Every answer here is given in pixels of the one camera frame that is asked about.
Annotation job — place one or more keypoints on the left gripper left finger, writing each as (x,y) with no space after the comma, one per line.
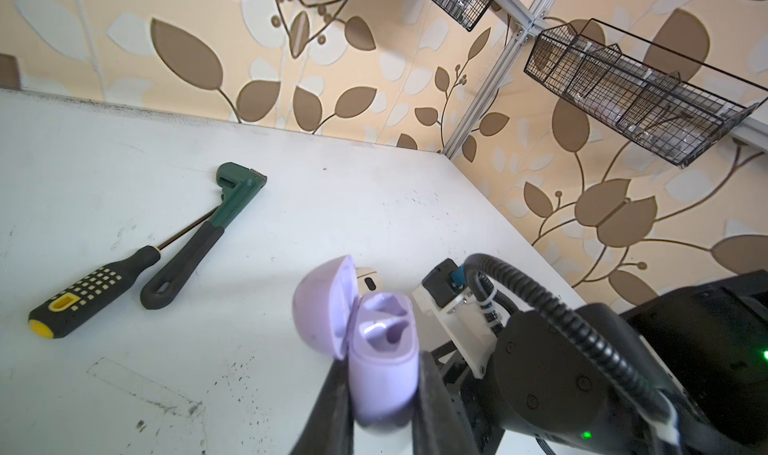
(330,426)

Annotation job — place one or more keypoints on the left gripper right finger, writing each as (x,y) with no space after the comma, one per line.
(436,426)

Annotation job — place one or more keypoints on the purple round charging case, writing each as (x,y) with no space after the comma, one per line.
(375,334)

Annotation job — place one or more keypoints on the cream earbud charging case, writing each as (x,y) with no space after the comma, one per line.
(368,281)

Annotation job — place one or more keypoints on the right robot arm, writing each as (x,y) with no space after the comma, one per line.
(684,373)

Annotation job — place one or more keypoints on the green pipe wrench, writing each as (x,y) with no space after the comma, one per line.
(239,186)

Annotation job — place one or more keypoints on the black yellow screwdriver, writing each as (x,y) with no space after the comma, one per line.
(74,305)

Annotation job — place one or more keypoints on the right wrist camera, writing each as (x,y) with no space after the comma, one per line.
(464,310)

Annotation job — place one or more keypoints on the right wire basket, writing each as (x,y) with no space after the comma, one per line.
(656,110)

